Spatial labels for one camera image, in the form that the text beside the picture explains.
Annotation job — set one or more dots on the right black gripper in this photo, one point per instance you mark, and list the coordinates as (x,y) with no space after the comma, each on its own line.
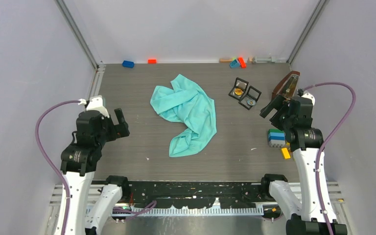
(276,103)

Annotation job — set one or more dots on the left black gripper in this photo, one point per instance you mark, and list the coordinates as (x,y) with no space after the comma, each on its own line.
(114,133)

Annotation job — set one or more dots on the silver round brooch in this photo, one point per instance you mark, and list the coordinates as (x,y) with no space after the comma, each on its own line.
(251,102)

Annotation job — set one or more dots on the teal t-shirt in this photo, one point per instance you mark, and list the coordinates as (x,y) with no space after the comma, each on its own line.
(186,102)

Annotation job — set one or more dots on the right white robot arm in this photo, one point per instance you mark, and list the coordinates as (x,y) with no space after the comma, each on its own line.
(313,214)

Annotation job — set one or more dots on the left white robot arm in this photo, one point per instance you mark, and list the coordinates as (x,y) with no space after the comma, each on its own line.
(79,161)

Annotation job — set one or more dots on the black brooch display case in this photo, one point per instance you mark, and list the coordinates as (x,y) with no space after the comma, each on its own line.
(253,94)

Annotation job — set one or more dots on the black case with gold brooch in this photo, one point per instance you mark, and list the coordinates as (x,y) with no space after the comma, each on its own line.
(239,88)

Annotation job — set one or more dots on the brown wooden metronome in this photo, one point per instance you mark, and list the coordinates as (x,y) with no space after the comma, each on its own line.
(287,86)

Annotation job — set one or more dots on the stacked green blue grey bricks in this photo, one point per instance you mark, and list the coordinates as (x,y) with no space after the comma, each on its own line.
(276,138)

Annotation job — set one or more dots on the yellow toy brick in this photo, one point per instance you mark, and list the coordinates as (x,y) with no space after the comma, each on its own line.
(285,153)

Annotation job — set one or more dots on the orange-red toy brick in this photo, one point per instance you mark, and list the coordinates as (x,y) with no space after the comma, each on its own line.
(241,62)

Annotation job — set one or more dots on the blue toy brick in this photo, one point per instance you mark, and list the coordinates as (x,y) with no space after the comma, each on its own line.
(128,64)

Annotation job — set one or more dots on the teal toy block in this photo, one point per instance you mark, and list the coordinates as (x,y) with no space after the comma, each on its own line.
(235,64)

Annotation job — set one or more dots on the small orange toy brick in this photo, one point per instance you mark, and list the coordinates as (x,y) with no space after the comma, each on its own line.
(152,61)

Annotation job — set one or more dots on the wooden toy block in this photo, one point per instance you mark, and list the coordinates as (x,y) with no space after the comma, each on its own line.
(225,60)

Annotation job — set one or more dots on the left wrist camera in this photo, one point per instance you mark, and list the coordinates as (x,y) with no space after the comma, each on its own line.
(98,103)

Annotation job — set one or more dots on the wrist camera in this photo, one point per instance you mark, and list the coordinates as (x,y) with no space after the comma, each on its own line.
(309,96)
(98,103)

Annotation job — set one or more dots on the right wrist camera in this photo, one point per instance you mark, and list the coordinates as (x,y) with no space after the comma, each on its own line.
(309,96)

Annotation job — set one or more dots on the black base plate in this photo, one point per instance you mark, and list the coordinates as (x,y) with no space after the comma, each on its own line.
(195,195)

